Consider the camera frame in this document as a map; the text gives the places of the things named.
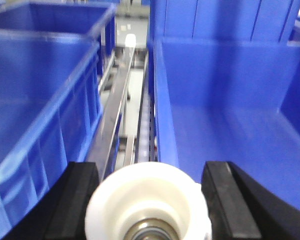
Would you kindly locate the steel shelf divider rail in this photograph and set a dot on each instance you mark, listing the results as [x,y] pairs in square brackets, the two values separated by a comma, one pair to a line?
[102,143]

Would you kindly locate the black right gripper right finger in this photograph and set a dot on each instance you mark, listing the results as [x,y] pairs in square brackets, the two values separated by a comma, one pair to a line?
[242,209]

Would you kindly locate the blue crate behind left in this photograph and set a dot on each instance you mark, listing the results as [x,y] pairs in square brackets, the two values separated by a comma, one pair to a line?
[65,20]

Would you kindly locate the blue crate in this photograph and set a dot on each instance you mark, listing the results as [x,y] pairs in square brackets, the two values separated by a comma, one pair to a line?
[65,20]
[49,112]

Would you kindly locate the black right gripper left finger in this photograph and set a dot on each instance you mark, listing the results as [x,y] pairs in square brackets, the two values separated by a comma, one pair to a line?
[60,214]

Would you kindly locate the white roller track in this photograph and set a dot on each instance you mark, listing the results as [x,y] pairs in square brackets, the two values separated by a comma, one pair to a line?
[145,141]

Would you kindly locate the blue crate on left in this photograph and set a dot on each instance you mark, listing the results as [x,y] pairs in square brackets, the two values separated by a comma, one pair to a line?
[49,112]

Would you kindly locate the blue shelf box on right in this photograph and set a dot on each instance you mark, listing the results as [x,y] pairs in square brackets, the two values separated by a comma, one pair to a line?
[226,87]

